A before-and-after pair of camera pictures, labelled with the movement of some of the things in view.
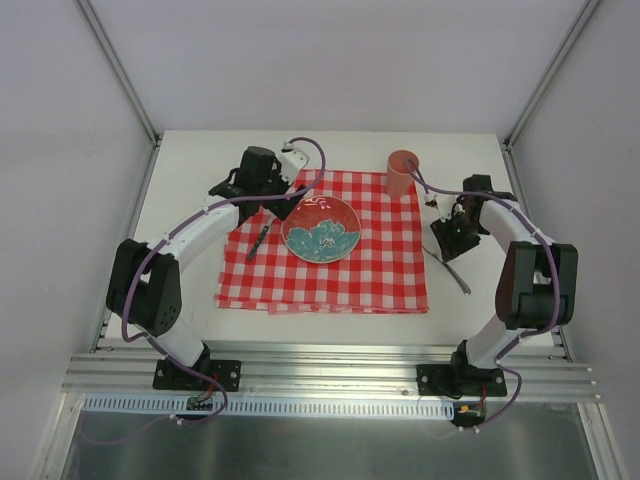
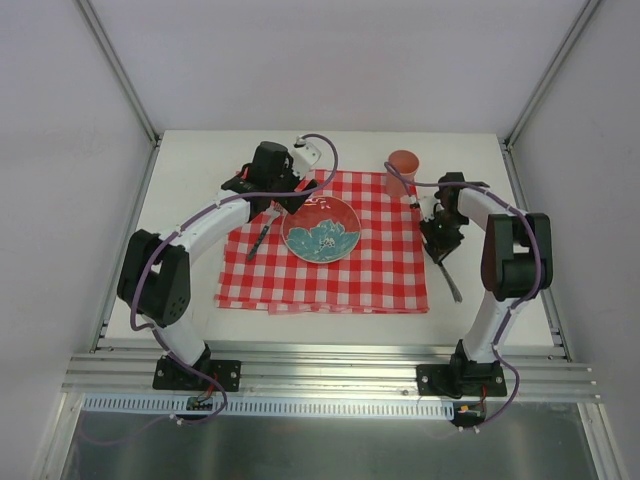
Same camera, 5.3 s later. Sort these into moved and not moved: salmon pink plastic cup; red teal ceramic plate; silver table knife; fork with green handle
Moved: silver table knife
Not moved: red teal ceramic plate; fork with green handle; salmon pink plastic cup
